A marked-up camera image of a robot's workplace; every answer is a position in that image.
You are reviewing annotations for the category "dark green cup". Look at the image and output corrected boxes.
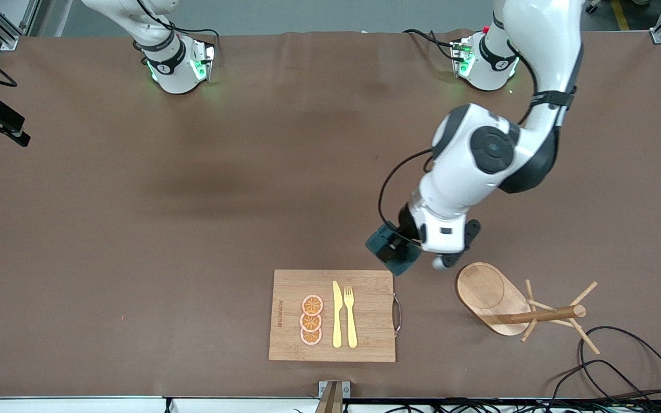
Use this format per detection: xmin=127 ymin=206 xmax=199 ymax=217
xmin=365 ymin=224 xmax=423 ymax=277

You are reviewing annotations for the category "wooden cup rack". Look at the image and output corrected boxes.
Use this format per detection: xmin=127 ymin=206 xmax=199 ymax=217
xmin=456 ymin=262 xmax=601 ymax=356

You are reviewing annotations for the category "yellow plastic fork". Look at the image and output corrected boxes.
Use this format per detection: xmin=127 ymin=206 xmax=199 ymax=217
xmin=344 ymin=286 xmax=359 ymax=349

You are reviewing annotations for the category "yellow plastic knife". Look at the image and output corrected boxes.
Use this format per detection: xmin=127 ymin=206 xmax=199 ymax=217
xmin=332 ymin=280 xmax=343 ymax=349

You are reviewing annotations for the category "wooden cutting board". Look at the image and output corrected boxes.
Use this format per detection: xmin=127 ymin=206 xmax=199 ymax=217
xmin=269 ymin=270 xmax=403 ymax=363

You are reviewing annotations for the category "orange slice toy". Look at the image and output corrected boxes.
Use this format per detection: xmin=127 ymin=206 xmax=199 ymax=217
xmin=301 ymin=294 xmax=325 ymax=317

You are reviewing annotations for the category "brown table cover sheet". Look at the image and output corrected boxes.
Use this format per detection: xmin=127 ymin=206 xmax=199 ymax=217
xmin=0 ymin=30 xmax=661 ymax=399

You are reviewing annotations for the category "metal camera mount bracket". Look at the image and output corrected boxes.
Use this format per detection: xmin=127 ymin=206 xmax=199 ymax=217
xmin=314 ymin=380 xmax=351 ymax=413

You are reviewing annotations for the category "black left base cable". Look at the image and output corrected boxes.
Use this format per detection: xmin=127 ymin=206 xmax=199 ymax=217
xmin=402 ymin=28 xmax=458 ymax=61

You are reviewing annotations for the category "white table edge rail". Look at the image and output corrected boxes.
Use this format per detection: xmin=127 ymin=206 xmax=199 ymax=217
xmin=0 ymin=396 xmax=661 ymax=413

